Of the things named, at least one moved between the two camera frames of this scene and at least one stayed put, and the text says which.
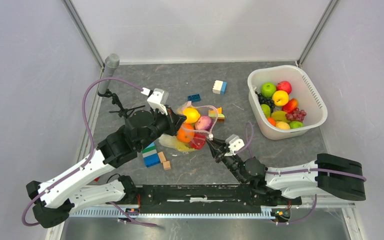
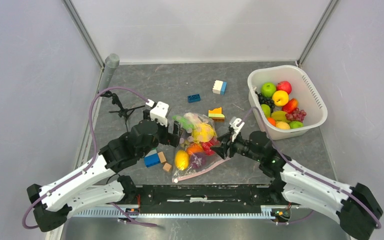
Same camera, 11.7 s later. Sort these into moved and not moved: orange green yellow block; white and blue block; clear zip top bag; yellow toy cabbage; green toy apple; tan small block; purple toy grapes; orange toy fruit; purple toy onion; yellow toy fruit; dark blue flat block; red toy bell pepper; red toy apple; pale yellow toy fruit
Moved: orange toy fruit; clear zip top bag; purple toy onion; yellow toy cabbage; red toy bell pepper
Not moved: white and blue block; yellow toy fruit; pale yellow toy fruit; dark blue flat block; green toy apple; red toy apple; tan small block; purple toy grapes; orange green yellow block
